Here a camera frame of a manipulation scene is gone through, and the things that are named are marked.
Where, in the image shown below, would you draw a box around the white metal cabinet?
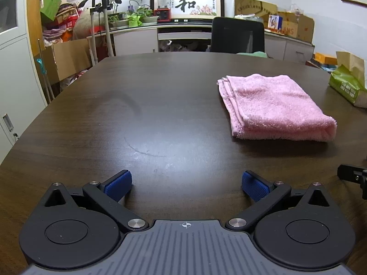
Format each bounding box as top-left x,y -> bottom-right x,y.
0,0 -> 48,164

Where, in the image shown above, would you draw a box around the pink towel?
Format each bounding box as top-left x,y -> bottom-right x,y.
216,74 -> 338,143

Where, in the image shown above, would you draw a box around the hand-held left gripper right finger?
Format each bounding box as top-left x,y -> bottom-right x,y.
225,170 -> 333,233

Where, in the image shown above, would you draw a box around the framed flower calligraphy picture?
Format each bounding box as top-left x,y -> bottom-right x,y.
150,0 -> 225,21

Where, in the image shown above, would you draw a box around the small blue printed box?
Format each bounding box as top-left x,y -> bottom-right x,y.
268,14 -> 283,31

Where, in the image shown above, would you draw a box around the small potted plant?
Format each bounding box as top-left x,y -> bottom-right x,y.
140,6 -> 160,24

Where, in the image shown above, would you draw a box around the large plain cardboard box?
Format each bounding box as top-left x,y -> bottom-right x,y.
40,38 -> 93,85

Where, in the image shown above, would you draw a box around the green cushion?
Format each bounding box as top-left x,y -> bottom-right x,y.
236,51 -> 269,59

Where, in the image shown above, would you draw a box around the blender with red base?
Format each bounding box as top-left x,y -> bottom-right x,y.
154,0 -> 172,23

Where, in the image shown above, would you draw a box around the tall potted plant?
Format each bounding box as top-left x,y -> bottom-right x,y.
107,0 -> 155,30

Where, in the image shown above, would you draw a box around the blue-handled cleaning tool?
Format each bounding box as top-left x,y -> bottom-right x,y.
36,38 -> 55,104

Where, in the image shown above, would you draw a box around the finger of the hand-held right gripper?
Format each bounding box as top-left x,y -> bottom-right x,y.
337,164 -> 367,183

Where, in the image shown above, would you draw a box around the green tissue pack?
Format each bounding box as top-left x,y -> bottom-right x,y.
328,51 -> 367,108

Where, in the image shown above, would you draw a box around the orange box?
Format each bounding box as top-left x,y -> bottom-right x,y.
314,52 -> 339,65

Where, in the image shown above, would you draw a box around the white metal walking aid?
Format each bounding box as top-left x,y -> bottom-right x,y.
79,0 -> 122,66

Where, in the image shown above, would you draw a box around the black office chair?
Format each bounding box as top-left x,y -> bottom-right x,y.
210,16 -> 266,54

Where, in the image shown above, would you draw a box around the pile of cloths and boxes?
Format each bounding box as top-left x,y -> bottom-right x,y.
42,0 -> 86,45

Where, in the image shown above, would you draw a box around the green cardboard box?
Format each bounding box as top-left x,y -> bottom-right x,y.
40,0 -> 62,22

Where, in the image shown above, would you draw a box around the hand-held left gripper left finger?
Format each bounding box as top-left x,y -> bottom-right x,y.
43,170 -> 150,234

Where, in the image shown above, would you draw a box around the green gift bag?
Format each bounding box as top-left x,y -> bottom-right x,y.
128,14 -> 143,28

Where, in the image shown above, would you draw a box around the cardboard box with red print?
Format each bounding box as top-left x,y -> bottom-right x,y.
278,11 -> 315,42

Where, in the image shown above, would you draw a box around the bags under counter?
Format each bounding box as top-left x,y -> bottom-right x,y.
159,38 -> 211,53

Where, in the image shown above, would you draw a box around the wooden shelving unit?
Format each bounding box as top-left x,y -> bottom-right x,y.
27,0 -> 77,57

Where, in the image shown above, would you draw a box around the white counter cabinet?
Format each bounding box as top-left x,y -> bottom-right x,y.
110,21 -> 316,66

